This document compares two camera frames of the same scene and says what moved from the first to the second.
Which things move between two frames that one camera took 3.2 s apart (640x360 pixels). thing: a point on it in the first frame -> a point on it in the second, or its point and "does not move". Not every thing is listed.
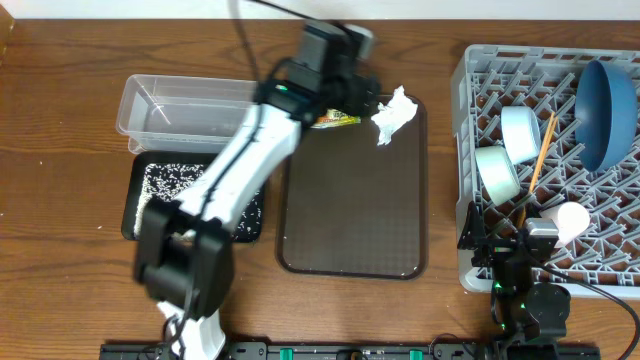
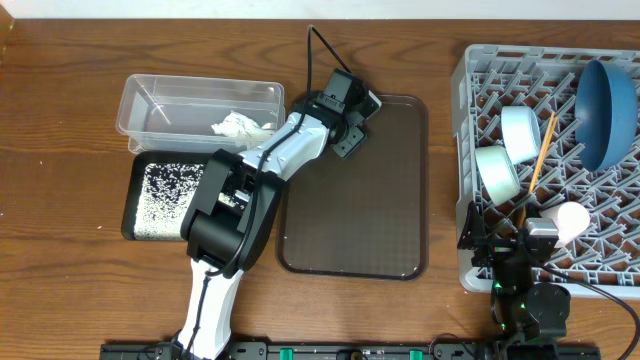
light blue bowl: (521, 133) does not move
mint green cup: (498, 173) does not move
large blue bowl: (606, 115) does not move
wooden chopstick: (548, 140) does not move
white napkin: (398, 111) -> (243, 129)
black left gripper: (362, 96) -> (346, 148)
